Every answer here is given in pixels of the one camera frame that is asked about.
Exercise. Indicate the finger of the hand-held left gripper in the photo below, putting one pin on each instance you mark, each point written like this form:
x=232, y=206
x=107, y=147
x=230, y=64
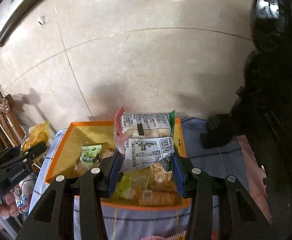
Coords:
x=33, y=152

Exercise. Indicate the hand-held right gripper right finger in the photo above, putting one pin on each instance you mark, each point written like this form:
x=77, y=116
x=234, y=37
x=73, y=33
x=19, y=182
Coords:
x=179, y=177

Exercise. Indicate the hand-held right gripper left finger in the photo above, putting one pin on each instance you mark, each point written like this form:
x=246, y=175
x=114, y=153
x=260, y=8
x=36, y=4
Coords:
x=114, y=171

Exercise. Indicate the yellow cake packet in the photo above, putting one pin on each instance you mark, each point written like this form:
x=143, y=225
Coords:
x=37, y=135

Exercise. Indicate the green and yellow packet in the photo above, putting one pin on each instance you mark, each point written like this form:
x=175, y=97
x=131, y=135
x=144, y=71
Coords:
x=128, y=187

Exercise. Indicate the clear packet of biscuits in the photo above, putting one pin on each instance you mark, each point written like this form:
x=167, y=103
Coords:
x=161, y=192

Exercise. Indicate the orange cardboard box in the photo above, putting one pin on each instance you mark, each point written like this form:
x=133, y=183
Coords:
x=60, y=155

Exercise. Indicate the green pea snack packet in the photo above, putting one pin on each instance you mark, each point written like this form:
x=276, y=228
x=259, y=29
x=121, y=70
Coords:
x=90, y=155

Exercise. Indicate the white cartoon rice cracker packet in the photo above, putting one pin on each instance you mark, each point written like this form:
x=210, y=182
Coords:
x=146, y=140

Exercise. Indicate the person's left hand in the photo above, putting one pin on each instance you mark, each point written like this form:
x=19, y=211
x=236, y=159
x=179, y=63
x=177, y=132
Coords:
x=9, y=203

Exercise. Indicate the white plastic bag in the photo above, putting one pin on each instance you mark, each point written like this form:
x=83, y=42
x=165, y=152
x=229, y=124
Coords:
x=25, y=195

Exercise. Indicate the carved wooden chair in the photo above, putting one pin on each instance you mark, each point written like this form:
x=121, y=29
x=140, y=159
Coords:
x=8, y=125

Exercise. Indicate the blue striped tablecloth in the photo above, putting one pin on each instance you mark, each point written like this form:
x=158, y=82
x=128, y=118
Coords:
x=218, y=162

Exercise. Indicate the pink paper bag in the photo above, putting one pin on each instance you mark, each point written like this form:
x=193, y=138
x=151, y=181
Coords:
x=253, y=175

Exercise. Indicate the dark framed wall picture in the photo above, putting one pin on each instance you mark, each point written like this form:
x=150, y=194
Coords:
x=13, y=10

